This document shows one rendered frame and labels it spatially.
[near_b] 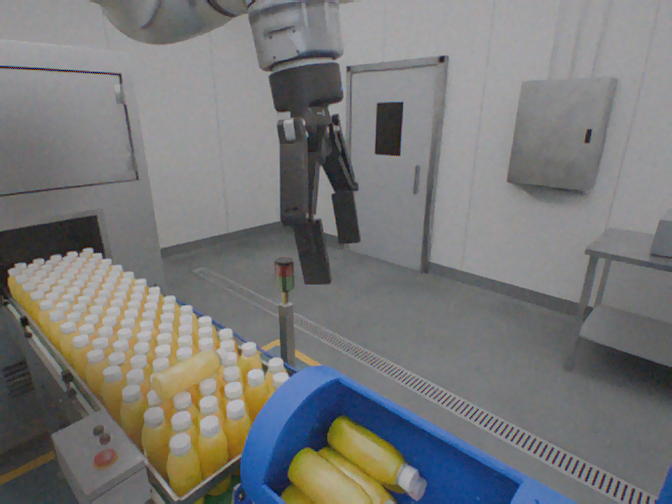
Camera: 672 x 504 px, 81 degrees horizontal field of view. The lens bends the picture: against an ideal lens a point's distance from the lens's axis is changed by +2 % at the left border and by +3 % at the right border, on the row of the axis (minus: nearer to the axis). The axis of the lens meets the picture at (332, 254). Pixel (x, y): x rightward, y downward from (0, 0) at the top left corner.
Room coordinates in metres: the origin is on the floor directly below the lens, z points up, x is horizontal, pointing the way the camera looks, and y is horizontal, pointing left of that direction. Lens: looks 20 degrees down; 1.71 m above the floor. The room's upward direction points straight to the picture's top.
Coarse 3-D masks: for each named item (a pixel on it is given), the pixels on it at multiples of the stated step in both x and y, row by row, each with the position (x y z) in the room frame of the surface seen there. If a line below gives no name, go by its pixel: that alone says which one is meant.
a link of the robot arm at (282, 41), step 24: (264, 0) 0.41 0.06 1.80; (288, 0) 0.40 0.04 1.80; (312, 0) 0.41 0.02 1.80; (336, 0) 0.44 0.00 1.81; (264, 24) 0.41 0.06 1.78; (288, 24) 0.41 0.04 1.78; (312, 24) 0.41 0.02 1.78; (336, 24) 0.43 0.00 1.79; (264, 48) 0.42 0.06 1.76; (288, 48) 0.41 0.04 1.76; (312, 48) 0.41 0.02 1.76; (336, 48) 0.42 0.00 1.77
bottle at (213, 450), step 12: (216, 432) 0.67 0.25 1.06; (204, 444) 0.65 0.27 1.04; (216, 444) 0.66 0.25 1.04; (204, 456) 0.65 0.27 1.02; (216, 456) 0.65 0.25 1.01; (228, 456) 0.68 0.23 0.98; (204, 468) 0.65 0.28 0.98; (216, 468) 0.65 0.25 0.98; (228, 480) 0.67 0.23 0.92; (216, 492) 0.65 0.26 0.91
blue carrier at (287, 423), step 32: (288, 384) 0.61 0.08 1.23; (320, 384) 0.60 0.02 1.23; (352, 384) 0.62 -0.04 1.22; (288, 416) 0.54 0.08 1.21; (320, 416) 0.68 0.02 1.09; (352, 416) 0.71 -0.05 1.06; (384, 416) 0.65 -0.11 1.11; (416, 416) 0.55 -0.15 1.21; (256, 448) 0.52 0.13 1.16; (288, 448) 0.61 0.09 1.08; (320, 448) 0.68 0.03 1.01; (416, 448) 0.60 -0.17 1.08; (448, 448) 0.56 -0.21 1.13; (256, 480) 0.50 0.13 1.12; (288, 480) 0.60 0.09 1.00; (448, 480) 0.55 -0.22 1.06; (480, 480) 0.52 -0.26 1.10; (512, 480) 0.48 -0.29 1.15
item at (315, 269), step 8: (320, 224) 0.37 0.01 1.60; (320, 232) 0.37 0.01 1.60; (296, 240) 0.38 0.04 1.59; (320, 240) 0.37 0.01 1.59; (320, 248) 0.37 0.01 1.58; (304, 256) 0.38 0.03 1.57; (312, 256) 0.38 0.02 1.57; (320, 256) 0.37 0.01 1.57; (304, 264) 0.38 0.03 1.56; (312, 264) 0.38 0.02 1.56; (320, 264) 0.37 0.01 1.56; (328, 264) 0.37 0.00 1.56; (304, 272) 0.38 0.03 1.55; (312, 272) 0.38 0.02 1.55; (320, 272) 0.37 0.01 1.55; (328, 272) 0.37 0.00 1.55; (304, 280) 0.38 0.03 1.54; (312, 280) 0.38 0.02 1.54; (320, 280) 0.37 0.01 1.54; (328, 280) 0.37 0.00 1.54
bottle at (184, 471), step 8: (192, 448) 0.63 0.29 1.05; (168, 456) 0.62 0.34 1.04; (176, 456) 0.61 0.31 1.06; (184, 456) 0.61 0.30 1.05; (192, 456) 0.62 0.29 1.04; (168, 464) 0.61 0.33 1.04; (176, 464) 0.60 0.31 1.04; (184, 464) 0.60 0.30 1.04; (192, 464) 0.61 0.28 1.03; (200, 464) 0.64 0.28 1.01; (168, 472) 0.60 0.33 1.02; (176, 472) 0.60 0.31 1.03; (184, 472) 0.60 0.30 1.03; (192, 472) 0.61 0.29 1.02; (200, 472) 0.63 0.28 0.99; (176, 480) 0.60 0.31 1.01; (184, 480) 0.60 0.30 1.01; (192, 480) 0.61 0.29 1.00; (200, 480) 0.62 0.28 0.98; (176, 488) 0.60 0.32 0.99; (184, 488) 0.60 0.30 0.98
